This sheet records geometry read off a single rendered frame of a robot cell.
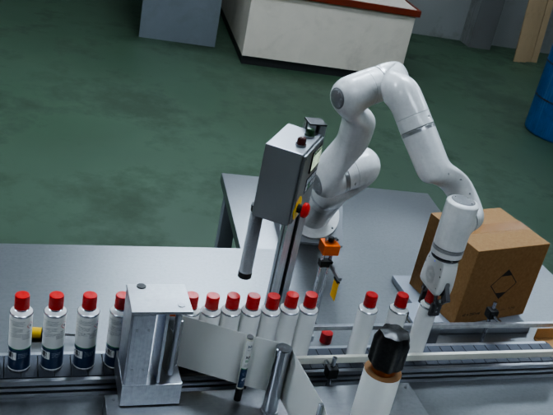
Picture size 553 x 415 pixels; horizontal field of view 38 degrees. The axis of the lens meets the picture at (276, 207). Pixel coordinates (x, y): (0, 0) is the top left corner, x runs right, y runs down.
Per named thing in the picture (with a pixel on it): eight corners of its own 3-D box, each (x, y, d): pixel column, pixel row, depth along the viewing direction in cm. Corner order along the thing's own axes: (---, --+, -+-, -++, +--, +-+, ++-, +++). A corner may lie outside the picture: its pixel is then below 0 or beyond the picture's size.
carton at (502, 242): (453, 325, 246) (479, 251, 234) (408, 283, 264) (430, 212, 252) (522, 314, 260) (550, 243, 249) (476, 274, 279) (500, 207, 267)
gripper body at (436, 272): (425, 241, 211) (414, 277, 216) (443, 262, 202) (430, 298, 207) (450, 242, 213) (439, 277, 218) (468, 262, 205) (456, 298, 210)
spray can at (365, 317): (349, 362, 214) (367, 300, 205) (342, 350, 218) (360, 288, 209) (366, 361, 216) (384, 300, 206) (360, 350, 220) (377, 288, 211)
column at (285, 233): (261, 345, 222) (310, 123, 192) (257, 335, 225) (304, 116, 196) (276, 345, 223) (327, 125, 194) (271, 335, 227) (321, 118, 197)
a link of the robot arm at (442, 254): (427, 235, 209) (424, 244, 211) (442, 253, 202) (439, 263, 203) (454, 236, 212) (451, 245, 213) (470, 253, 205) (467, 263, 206)
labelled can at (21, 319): (6, 373, 185) (10, 300, 176) (6, 359, 189) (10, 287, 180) (30, 373, 187) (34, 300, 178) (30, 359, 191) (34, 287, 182)
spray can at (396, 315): (379, 361, 217) (398, 300, 208) (372, 350, 221) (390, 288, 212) (396, 361, 218) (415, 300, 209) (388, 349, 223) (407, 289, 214)
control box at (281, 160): (250, 215, 191) (265, 142, 182) (273, 190, 206) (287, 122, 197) (290, 228, 189) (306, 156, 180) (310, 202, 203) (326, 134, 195)
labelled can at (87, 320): (72, 371, 190) (79, 300, 181) (72, 357, 194) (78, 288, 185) (95, 370, 192) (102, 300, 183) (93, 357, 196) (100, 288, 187)
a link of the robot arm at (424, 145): (424, 127, 216) (465, 230, 216) (394, 137, 204) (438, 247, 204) (452, 115, 210) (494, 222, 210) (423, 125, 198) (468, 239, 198)
